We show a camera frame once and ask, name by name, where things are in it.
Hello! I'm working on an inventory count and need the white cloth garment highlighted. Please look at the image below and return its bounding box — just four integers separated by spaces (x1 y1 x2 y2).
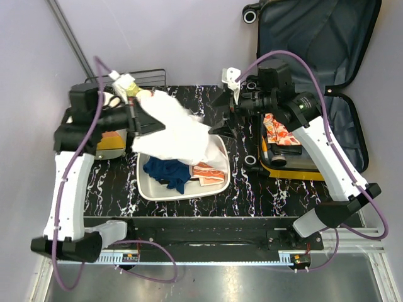
132 90 227 173

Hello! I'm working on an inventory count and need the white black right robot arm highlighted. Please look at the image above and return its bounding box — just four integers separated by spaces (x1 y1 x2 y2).
209 59 382 250

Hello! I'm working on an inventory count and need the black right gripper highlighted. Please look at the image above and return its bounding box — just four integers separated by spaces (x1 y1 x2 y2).
208 86 276 139

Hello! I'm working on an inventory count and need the orange white patterned towel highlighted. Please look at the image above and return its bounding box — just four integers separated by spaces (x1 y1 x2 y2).
191 162 225 186

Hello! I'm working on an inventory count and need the yellow Pikachu suitcase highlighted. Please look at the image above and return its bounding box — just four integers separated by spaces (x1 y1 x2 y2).
242 1 382 173

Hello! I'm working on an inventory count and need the navy blue garment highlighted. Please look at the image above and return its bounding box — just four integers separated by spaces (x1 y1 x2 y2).
143 157 191 194

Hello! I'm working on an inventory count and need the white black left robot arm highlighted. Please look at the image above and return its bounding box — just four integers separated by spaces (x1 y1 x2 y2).
30 83 165 263

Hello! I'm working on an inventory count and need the orange floral cloth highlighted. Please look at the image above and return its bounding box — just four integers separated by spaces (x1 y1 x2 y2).
263 113 300 146

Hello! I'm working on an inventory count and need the black wire basket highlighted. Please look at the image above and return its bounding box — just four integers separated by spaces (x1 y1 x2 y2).
84 69 167 90

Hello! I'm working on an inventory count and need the white plastic tray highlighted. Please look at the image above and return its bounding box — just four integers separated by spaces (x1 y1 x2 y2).
137 135 231 202

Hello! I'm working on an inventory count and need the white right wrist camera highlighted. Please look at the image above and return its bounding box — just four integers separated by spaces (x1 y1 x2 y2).
222 67 241 102

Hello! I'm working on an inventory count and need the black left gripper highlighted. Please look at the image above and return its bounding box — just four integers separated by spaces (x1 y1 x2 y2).
94 96 167 136

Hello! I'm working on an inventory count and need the pink yellow drawer box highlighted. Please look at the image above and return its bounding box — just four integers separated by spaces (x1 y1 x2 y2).
67 91 128 160

